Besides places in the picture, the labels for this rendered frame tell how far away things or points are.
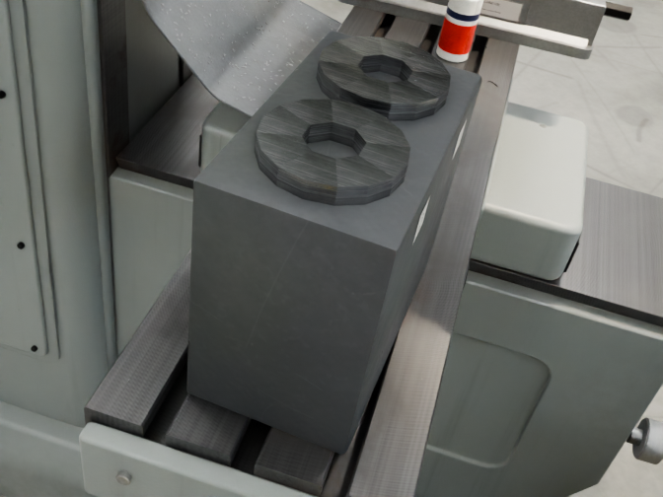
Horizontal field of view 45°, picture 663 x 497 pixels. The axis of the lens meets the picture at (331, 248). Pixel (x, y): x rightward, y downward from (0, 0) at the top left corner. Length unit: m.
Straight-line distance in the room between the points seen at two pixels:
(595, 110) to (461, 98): 2.51
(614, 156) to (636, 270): 1.72
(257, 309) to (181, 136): 0.71
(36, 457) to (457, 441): 0.71
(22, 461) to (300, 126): 1.11
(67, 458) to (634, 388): 0.90
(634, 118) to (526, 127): 1.96
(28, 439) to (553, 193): 0.94
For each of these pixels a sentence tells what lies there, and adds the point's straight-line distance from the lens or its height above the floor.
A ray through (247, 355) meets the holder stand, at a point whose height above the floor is 0.98.
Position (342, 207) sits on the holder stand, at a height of 1.10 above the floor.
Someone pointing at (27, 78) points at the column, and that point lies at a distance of 1.04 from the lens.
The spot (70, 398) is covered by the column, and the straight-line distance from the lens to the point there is 1.41.
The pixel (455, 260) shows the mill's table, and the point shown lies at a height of 0.91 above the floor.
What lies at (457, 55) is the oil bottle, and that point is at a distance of 1.02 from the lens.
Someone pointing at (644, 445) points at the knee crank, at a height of 0.51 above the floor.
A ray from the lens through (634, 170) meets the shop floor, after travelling 2.80.
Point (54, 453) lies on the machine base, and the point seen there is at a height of 0.17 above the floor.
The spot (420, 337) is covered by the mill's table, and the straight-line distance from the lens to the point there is 0.64.
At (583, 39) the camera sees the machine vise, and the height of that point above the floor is 0.94.
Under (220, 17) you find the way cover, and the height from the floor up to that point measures 0.90.
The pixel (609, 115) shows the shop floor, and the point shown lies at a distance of 3.06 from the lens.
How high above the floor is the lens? 1.37
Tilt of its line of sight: 41 degrees down
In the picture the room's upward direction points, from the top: 11 degrees clockwise
